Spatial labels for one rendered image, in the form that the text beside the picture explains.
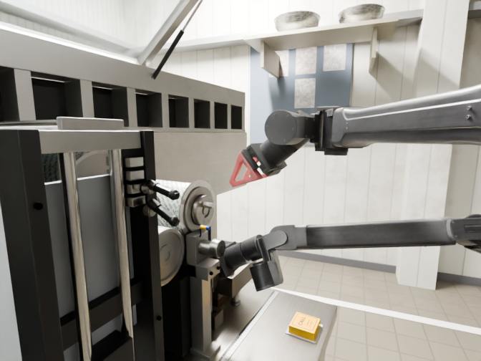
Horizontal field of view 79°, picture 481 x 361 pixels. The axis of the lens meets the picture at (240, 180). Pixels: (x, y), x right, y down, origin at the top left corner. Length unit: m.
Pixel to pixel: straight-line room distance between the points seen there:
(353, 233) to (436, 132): 0.41
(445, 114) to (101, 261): 0.41
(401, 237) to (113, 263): 0.55
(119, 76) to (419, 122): 0.84
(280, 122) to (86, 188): 0.30
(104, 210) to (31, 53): 0.53
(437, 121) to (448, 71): 2.77
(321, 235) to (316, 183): 2.60
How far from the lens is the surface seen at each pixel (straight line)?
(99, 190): 0.40
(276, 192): 3.38
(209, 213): 0.73
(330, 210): 3.33
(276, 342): 0.87
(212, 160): 1.35
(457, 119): 0.30
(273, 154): 0.57
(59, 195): 0.37
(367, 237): 0.69
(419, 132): 0.34
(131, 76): 1.02
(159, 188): 0.38
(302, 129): 0.48
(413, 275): 3.30
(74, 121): 0.47
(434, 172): 3.06
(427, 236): 0.70
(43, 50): 0.88
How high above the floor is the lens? 1.44
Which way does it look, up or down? 9 degrees down
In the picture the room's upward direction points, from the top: straight up
